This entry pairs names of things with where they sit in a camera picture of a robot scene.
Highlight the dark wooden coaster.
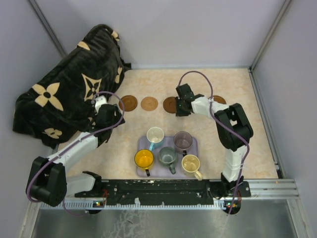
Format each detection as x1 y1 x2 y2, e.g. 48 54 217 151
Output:
163 97 176 114

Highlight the brown wooden coaster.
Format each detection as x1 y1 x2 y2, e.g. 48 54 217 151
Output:
213 95 226 104
119 95 138 112

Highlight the woven rattan coaster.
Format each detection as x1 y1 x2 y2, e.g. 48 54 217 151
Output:
141 97 158 111

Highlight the purple glass mug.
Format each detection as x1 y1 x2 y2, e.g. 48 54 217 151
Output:
173 131 193 156

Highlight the cream ceramic mug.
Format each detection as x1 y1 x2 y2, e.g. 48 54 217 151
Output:
181 155 203 180

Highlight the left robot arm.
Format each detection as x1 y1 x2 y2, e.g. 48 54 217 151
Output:
26 104 125 207

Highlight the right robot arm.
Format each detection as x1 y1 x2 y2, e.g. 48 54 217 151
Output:
175 84 254 196

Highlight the white blue mug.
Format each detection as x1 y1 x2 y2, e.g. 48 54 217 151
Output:
146 127 164 151

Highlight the black floral blanket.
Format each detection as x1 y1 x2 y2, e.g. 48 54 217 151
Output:
12 24 131 148

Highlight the grey green mug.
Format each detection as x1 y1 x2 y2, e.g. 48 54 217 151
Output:
158 147 178 175

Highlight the yellow glass mug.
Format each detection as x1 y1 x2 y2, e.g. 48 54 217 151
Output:
134 149 155 177

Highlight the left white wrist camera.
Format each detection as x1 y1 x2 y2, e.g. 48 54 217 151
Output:
94 96 107 112

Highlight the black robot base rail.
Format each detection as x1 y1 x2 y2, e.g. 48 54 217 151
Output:
74 173 251 206

